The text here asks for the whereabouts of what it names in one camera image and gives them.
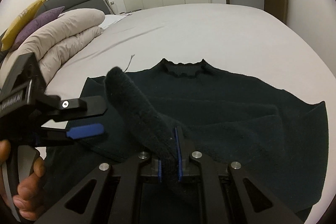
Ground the dark green knit sweater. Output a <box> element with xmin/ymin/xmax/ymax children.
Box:
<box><xmin>45</xmin><ymin>60</ymin><xmax>329</xmax><ymax>220</ymax></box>

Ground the person's left hand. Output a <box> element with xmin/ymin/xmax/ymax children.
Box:
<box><xmin>1</xmin><ymin>148</ymin><xmax>46</xmax><ymax>221</ymax></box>

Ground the beige folded duvet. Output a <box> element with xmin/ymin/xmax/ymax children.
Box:
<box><xmin>1</xmin><ymin>9</ymin><xmax>105</xmax><ymax>86</ymax></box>

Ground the yellow pillow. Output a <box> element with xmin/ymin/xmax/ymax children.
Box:
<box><xmin>1</xmin><ymin>0</ymin><xmax>46</xmax><ymax>51</ymax></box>

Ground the purple pillow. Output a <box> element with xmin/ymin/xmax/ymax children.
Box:
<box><xmin>9</xmin><ymin>6</ymin><xmax>65</xmax><ymax>52</ymax></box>

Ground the white folded sheet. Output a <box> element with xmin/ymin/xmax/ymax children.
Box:
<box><xmin>99</xmin><ymin>14</ymin><xmax>127</xmax><ymax>30</ymax></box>

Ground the dark grey headboard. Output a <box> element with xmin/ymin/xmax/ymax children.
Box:
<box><xmin>35</xmin><ymin>0</ymin><xmax>113</xmax><ymax>24</ymax></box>

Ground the white bed mattress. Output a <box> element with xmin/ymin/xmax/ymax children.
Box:
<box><xmin>47</xmin><ymin>4</ymin><xmax>335</xmax><ymax>223</ymax></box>

